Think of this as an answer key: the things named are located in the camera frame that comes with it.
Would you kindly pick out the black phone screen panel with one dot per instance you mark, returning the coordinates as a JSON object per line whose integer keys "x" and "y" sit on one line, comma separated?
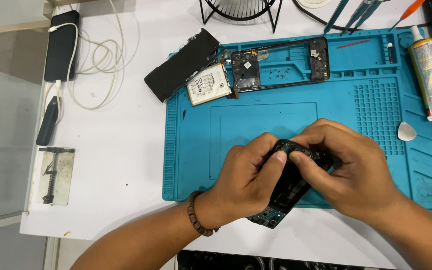
{"x": 180, "y": 65}

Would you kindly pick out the metal clamp holder plate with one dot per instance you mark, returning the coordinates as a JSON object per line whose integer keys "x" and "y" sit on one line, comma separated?
{"x": 55, "y": 176}

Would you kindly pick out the white tape roll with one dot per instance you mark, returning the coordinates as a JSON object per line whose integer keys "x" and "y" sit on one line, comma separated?
{"x": 313, "y": 3}

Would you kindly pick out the white phone battery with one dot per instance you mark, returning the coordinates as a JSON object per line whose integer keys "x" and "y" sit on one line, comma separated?
{"x": 208, "y": 85}

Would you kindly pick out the glue tube with white cap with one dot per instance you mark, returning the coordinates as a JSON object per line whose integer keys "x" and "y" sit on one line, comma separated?
{"x": 431, "y": 75}

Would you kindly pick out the person's left hand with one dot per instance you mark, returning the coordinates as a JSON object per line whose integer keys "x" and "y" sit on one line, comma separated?
{"x": 238, "y": 180}

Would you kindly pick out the person's right hand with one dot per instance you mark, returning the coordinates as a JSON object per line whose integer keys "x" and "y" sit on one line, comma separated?
{"x": 354, "y": 176}

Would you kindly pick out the thin red stick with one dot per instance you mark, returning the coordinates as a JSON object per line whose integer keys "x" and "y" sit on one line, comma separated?
{"x": 353, "y": 44}

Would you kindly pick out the black patterned object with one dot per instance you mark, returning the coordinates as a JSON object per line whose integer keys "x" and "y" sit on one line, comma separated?
{"x": 246, "y": 261}

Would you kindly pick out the small vial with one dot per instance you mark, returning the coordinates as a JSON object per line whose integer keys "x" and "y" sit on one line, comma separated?
{"x": 389, "y": 51}

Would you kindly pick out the black smartphone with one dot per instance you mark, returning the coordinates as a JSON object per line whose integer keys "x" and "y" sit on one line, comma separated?
{"x": 61, "y": 47}

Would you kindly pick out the blue silicone repair mat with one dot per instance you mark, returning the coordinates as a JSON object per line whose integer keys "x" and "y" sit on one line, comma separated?
{"x": 351, "y": 93}

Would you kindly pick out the black phone mid frame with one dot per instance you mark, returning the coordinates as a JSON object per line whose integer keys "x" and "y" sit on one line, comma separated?
{"x": 246, "y": 71}

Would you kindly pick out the black phone body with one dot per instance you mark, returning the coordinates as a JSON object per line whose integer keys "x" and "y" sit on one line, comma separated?
{"x": 289, "y": 191}

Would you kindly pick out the metal opening pick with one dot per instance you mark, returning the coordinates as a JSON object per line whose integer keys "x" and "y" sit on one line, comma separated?
{"x": 406, "y": 132}

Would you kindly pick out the group of tiny screws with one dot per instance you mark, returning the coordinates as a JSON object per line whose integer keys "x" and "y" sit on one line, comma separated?
{"x": 280, "y": 73}

